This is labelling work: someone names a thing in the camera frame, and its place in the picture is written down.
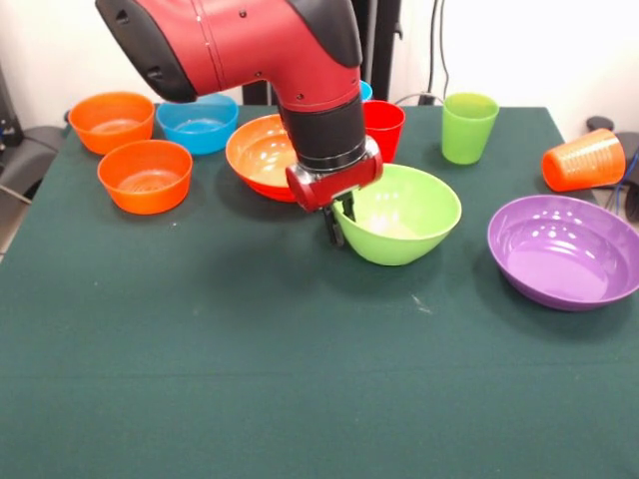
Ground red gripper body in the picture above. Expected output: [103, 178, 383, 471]
[285, 149, 384, 214]

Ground green bowl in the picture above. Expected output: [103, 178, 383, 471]
[331, 163, 463, 266]

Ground red cup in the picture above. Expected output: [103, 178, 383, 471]
[361, 99, 406, 165]

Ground wide orange bowl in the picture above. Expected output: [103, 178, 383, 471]
[225, 113, 301, 204]

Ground green cup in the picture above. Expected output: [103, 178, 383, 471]
[441, 92, 500, 166]

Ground blue bowl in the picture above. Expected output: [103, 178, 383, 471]
[155, 92, 240, 157]

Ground dark green tablecloth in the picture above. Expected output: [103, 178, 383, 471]
[0, 103, 639, 479]

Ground small orange bowl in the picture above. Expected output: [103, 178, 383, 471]
[96, 139, 194, 217]
[68, 91, 157, 156]

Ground purple bowl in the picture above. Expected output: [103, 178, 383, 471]
[486, 194, 639, 312]

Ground orange cup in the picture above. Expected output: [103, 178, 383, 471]
[541, 127, 627, 194]

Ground grey chair base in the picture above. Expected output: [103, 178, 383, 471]
[0, 124, 66, 206]

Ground dark equipment rack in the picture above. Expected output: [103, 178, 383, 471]
[0, 64, 21, 149]

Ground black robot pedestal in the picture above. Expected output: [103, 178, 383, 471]
[242, 0, 403, 107]

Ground black hanging cable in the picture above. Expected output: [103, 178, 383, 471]
[427, 0, 453, 106]

